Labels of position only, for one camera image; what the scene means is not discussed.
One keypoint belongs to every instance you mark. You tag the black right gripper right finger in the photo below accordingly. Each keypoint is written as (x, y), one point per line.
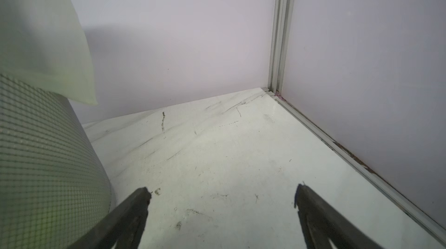
(325, 228)

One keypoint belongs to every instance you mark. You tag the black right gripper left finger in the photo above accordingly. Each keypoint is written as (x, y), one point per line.
(122, 228)

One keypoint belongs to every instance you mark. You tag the grey mesh waste bin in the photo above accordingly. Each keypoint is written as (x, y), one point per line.
(54, 188)

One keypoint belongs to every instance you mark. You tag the green plastic bin liner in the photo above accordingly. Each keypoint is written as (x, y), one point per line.
(43, 44)

